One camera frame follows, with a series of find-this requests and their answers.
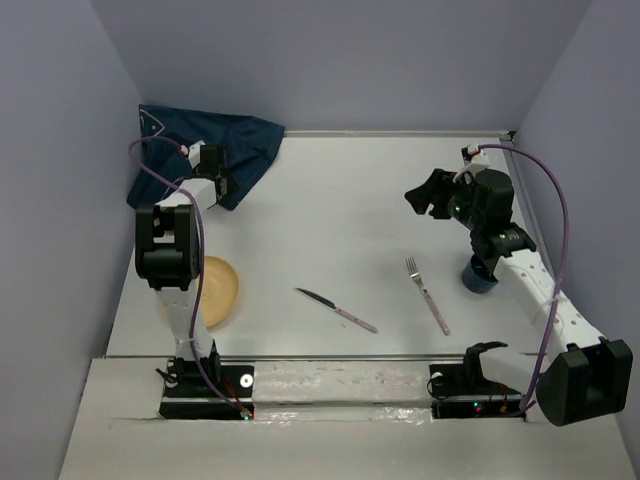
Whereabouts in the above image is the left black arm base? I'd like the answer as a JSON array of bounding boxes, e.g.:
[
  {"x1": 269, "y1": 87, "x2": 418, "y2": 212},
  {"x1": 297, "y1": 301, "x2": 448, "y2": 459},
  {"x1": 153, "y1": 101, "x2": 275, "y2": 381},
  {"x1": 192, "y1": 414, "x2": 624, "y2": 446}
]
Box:
[{"x1": 155, "y1": 359, "x2": 255, "y2": 421}]

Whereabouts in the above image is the pink handled knife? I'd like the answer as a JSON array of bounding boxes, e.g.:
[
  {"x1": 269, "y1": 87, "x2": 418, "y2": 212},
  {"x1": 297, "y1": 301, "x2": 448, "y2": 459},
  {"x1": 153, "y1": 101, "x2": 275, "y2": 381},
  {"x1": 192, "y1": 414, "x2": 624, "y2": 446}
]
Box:
[{"x1": 294, "y1": 287, "x2": 379, "y2": 334}]

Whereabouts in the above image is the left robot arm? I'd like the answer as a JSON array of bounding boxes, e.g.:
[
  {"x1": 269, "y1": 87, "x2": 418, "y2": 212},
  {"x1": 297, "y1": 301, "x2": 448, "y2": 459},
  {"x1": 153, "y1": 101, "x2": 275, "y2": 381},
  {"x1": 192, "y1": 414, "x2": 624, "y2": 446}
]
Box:
[{"x1": 134, "y1": 141, "x2": 238, "y2": 395}]

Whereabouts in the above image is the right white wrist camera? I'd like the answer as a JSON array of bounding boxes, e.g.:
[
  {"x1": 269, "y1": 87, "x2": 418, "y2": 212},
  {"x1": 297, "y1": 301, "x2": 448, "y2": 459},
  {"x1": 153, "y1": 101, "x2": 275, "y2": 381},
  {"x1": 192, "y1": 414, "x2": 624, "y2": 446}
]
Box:
[{"x1": 453, "y1": 143, "x2": 490, "y2": 184}]

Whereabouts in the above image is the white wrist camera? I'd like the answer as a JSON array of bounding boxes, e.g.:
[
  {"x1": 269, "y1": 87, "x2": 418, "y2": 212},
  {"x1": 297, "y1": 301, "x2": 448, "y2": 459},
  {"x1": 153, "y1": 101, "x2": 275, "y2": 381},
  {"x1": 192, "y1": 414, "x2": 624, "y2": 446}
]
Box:
[
  {"x1": 453, "y1": 143, "x2": 490, "y2": 184},
  {"x1": 180, "y1": 140, "x2": 205, "y2": 169}
]

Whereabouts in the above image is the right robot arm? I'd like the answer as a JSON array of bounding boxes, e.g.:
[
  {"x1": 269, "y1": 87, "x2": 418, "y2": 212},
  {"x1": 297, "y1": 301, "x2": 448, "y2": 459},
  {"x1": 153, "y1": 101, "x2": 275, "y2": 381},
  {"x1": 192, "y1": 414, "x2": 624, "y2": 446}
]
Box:
[{"x1": 404, "y1": 169, "x2": 633, "y2": 426}]

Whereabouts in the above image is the navy whale placemat cloth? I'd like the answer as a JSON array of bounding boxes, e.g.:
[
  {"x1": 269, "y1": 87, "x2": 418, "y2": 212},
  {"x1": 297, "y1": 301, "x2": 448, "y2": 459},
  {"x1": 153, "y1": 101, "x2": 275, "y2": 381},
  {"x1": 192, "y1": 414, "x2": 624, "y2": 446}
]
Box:
[{"x1": 126, "y1": 104, "x2": 285, "y2": 211}]

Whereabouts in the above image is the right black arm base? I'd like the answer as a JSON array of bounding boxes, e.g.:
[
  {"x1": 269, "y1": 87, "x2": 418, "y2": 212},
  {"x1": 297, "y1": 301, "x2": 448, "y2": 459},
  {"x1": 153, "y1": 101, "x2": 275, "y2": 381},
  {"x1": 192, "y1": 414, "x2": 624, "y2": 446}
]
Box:
[{"x1": 426, "y1": 363, "x2": 526, "y2": 420}]

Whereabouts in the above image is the yellow round plate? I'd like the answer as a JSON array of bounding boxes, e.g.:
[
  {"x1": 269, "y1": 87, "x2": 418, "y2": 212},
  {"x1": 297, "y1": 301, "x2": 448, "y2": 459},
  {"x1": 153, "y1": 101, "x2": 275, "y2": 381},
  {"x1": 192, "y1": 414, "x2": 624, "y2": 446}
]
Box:
[{"x1": 156, "y1": 255, "x2": 239, "y2": 334}]

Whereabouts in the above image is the dark blue mug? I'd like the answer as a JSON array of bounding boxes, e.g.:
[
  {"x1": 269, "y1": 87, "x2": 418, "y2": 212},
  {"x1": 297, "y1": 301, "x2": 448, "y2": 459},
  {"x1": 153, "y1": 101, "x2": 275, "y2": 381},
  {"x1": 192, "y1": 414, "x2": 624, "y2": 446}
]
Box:
[{"x1": 461, "y1": 255, "x2": 498, "y2": 294}]

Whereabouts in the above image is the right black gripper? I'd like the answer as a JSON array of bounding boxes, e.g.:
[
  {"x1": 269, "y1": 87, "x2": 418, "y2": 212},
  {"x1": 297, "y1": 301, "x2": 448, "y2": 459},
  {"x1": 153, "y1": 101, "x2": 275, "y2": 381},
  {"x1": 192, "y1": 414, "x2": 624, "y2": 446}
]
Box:
[{"x1": 403, "y1": 168, "x2": 484, "y2": 231}]

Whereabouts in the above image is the pink handled fork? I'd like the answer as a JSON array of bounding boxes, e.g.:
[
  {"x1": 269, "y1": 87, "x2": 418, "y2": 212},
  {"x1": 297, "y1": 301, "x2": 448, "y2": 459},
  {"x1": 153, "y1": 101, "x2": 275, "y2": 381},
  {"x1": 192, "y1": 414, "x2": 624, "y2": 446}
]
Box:
[{"x1": 405, "y1": 257, "x2": 451, "y2": 336}]

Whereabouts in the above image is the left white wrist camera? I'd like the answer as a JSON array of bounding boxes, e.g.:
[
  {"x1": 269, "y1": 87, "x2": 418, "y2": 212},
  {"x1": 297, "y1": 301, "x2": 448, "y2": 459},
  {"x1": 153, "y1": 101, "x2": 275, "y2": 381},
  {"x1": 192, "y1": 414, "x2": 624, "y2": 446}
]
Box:
[{"x1": 180, "y1": 140, "x2": 205, "y2": 169}]

